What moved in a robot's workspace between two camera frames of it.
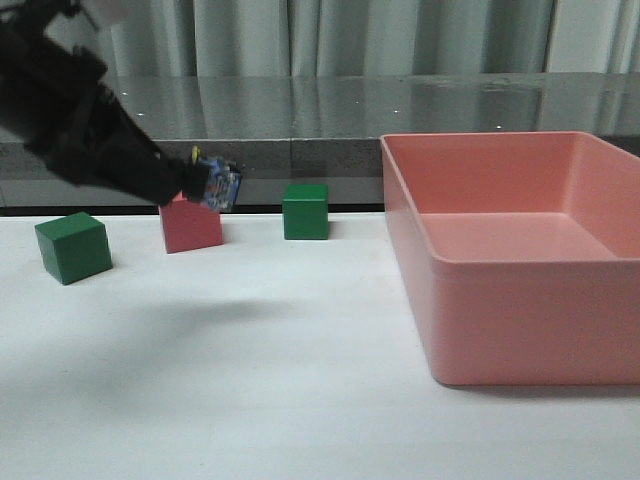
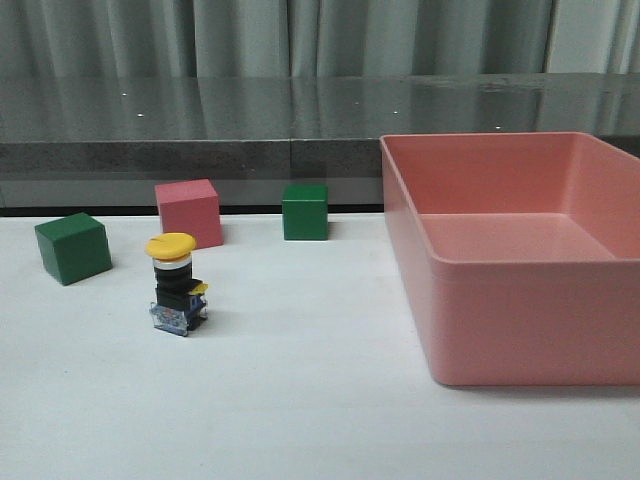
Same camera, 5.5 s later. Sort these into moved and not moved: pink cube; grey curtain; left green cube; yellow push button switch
Moved: yellow push button switch
Not moved: pink cube; left green cube; grey curtain
